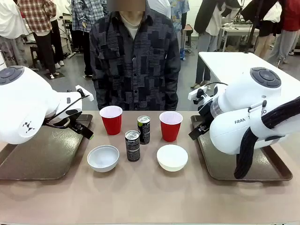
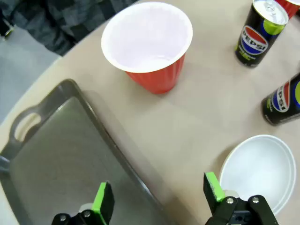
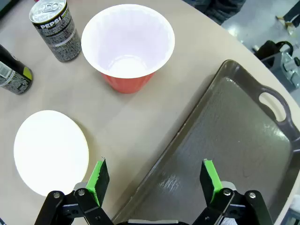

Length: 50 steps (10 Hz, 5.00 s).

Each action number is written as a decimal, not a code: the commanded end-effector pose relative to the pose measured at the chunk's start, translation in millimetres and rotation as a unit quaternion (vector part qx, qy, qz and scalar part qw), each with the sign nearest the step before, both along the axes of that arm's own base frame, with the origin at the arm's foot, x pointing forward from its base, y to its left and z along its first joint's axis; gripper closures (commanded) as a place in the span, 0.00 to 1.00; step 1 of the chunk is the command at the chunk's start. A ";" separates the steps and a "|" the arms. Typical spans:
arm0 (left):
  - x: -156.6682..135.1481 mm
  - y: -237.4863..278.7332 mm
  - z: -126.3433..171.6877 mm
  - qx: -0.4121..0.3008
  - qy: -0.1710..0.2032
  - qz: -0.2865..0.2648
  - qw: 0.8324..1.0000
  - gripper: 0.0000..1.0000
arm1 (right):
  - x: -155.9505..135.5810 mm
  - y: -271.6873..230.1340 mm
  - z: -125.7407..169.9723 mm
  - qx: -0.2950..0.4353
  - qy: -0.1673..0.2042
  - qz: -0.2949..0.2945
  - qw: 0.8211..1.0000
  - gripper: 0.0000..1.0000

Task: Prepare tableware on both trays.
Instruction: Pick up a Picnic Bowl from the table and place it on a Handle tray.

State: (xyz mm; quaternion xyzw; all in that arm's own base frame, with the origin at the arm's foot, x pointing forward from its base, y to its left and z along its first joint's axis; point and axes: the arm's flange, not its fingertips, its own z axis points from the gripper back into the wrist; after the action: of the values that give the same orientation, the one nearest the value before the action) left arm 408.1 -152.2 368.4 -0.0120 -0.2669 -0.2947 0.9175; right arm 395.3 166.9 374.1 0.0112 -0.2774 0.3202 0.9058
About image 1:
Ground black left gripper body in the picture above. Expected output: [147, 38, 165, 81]
[65, 109, 83, 131]

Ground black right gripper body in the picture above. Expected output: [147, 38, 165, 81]
[198, 103, 213, 132]

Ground red plastic cup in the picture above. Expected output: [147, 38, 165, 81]
[159, 111, 183, 143]
[99, 105, 123, 136]

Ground white translucent plastic bowl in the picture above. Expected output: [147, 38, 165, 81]
[87, 144, 120, 173]

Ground black Pepsi soda can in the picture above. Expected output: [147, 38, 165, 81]
[137, 115, 151, 145]
[125, 130, 141, 162]

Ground person's right forearm dark sleeve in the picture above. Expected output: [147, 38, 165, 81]
[90, 75, 104, 111]

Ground person's left forearm dark sleeve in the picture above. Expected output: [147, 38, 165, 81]
[164, 75, 181, 111]

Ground white opaque bowl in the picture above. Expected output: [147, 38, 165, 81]
[156, 144, 189, 172]

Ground brown plastic serving tray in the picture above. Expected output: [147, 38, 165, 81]
[0, 114, 93, 181]
[190, 114, 293, 181]

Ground large white table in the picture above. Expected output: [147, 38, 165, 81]
[198, 51, 300, 88]

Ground dark stool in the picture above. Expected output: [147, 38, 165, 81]
[29, 45, 40, 69]

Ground person in dark patchwork shirt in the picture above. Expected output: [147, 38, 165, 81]
[89, 0, 181, 111]

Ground small white desk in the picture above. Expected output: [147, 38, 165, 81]
[220, 22, 261, 53]

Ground bystander in black jacket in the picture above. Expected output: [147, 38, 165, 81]
[191, 0, 242, 89]

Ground bystander in blue plaid shirt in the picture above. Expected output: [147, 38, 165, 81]
[71, 0, 108, 77]

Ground black tripod stand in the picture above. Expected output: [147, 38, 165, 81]
[244, 0, 259, 53]

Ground bystander in red plaid shirt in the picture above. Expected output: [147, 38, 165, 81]
[17, 0, 65, 74]

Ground bystander in blue floral shirt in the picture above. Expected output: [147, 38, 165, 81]
[168, 0, 191, 62]

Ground bystander holding white bag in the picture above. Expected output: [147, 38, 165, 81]
[241, 0, 285, 62]

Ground bystander in white shirt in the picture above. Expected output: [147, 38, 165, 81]
[0, 0, 29, 68]

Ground bystander in red jacket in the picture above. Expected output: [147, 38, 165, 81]
[267, 0, 300, 69]

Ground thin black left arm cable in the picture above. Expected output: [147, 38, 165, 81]
[45, 94, 91, 129]

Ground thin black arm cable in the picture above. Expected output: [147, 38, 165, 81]
[206, 82, 229, 91]
[45, 94, 91, 129]

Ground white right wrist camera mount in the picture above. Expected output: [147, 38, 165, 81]
[188, 85, 210, 105]

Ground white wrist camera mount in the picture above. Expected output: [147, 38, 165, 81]
[75, 85, 95, 102]
[188, 85, 210, 105]

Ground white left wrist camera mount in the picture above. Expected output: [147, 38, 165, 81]
[75, 85, 95, 102]

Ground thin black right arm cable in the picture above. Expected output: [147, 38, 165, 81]
[206, 82, 229, 91]

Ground black braided cable sleeve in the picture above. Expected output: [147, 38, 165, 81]
[233, 96, 300, 180]

